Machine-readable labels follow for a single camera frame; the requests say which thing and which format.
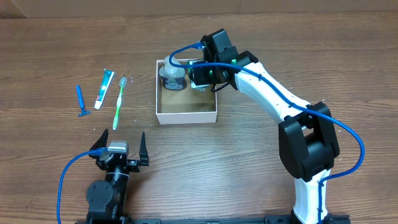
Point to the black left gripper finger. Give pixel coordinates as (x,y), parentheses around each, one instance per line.
(143,154)
(99,147)

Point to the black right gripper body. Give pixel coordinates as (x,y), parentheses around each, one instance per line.
(208,74)

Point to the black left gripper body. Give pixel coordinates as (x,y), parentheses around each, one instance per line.
(134,166)

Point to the green white soap box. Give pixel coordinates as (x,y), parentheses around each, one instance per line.
(196,86)

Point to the white cardboard box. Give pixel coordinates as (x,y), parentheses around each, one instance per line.
(186,106)

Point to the clear soap bottle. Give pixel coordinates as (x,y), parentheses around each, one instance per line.
(173,78)

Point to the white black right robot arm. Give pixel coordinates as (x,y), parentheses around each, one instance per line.
(308,144)

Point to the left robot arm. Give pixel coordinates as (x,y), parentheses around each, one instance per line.
(107,198)

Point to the blue disposable razor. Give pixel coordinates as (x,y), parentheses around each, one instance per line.
(84,112)

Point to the green toothbrush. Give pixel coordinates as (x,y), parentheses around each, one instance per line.
(122,85)

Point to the toothpaste tube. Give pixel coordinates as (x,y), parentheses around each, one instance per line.
(107,78)

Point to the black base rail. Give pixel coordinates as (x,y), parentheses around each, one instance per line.
(268,219)

